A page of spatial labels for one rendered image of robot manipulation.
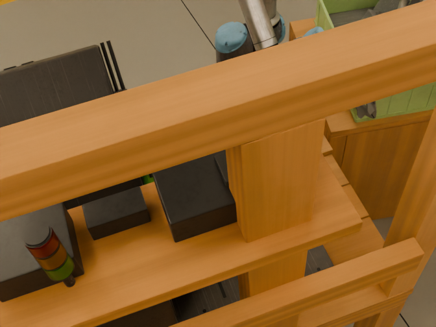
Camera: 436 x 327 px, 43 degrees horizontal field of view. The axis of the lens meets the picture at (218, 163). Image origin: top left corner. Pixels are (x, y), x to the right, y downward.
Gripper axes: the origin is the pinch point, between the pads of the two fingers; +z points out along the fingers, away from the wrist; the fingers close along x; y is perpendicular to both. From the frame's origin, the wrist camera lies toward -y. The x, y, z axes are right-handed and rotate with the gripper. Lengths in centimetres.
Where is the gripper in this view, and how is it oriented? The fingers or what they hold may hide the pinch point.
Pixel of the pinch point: (372, 113)
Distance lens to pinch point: 190.2
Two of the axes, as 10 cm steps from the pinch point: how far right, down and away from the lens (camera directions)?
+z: 6.3, 7.1, 3.3
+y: -3.9, 6.5, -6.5
